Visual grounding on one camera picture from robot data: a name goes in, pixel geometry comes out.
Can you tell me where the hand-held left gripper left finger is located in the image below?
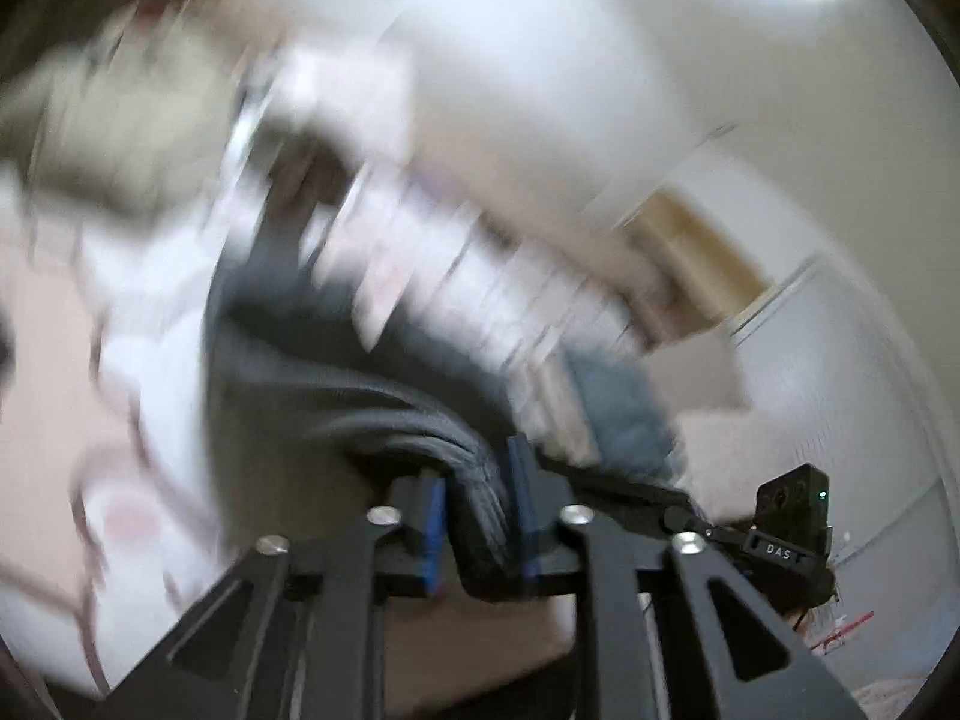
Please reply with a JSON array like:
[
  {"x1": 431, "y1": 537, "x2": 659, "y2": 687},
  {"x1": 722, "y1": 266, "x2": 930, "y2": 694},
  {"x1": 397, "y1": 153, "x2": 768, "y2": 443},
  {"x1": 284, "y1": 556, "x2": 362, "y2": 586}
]
[{"x1": 90, "y1": 474, "x2": 449, "y2": 720}]

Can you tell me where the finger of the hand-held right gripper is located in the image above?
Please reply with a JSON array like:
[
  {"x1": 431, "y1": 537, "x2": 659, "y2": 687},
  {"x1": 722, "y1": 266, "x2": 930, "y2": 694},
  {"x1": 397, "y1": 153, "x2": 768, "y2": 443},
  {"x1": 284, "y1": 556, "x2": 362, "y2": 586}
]
[{"x1": 662, "y1": 505, "x2": 752, "y2": 553}]

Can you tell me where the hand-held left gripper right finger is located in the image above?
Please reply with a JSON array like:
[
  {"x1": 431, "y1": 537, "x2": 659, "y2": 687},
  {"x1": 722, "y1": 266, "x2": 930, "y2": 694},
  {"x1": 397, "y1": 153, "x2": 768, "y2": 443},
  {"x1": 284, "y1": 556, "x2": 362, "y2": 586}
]
[{"x1": 508, "y1": 433, "x2": 865, "y2": 720}]

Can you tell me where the dark garment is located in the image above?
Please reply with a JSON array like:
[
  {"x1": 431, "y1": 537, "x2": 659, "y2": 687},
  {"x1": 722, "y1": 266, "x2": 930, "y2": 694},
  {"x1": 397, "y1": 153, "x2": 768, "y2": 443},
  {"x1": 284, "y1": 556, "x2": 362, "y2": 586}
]
[{"x1": 201, "y1": 225, "x2": 695, "y2": 605}]

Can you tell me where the red strip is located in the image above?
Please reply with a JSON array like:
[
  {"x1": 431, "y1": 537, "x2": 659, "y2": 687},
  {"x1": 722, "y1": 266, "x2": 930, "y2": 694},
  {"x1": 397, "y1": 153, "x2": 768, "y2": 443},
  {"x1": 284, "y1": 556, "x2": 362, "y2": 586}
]
[{"x1": 821, "y1": 610, "x2": 876, "y2": 652}]

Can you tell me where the blue grey cloth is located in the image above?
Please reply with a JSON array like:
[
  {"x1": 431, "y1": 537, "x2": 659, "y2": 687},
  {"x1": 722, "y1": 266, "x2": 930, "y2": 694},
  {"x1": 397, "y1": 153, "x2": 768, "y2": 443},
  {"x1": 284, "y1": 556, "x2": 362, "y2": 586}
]
[{"x1": 559, "y1": 349, "x2": 680, "y2": 485}]

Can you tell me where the pale beige box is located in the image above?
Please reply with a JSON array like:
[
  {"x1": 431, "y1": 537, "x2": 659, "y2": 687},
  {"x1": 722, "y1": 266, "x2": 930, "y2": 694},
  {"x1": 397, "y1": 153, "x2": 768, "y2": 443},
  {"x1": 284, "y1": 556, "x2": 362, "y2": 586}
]
[{"x1": 649, "y1": 330, "x2": 752, "y2": 415}]

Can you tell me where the wooden shelf unit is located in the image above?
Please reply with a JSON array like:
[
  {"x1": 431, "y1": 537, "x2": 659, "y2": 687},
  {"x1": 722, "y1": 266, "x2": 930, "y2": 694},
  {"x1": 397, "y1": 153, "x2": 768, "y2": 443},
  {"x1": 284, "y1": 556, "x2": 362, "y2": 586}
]
[{"x1": 630, "y1": 187, "x2": 775, "y2": 335}]

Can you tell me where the white pink printed bedsheet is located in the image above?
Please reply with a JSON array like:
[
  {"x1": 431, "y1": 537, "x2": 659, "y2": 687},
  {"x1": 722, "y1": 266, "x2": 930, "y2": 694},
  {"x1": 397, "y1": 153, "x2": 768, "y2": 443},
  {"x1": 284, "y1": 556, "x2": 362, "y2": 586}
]
[{"x1": 0, "y1": 157, "x2": 226, "y2": 700}]

